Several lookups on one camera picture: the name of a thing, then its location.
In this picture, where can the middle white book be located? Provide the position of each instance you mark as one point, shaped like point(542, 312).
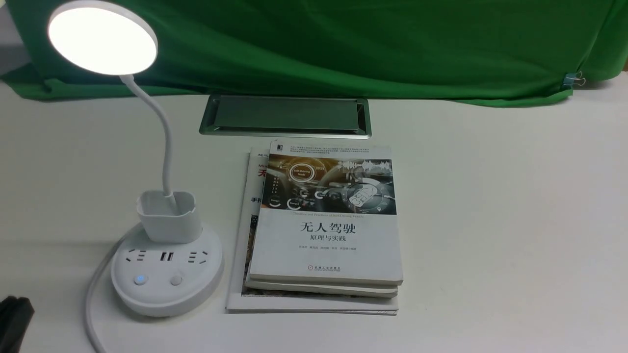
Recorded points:
point(252, 287)

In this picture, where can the green backdrop cloth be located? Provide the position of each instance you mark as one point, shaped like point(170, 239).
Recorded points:
point(496, 53)

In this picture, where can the white self-driving book top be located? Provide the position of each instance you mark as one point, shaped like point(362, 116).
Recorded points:
point(328, 215)

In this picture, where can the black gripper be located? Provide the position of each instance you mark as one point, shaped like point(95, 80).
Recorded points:
point(15, 315)

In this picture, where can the bottom large thin book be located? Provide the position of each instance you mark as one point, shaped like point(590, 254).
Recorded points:
point(241, 299)

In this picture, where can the silver desk cable grommet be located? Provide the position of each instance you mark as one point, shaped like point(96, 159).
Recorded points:
point(286, 117)

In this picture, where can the blue binder clip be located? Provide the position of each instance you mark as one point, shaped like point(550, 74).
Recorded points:
point(573, 79)

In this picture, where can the white desk lamp with base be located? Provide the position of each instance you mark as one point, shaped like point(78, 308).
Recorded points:
point(171, 262)

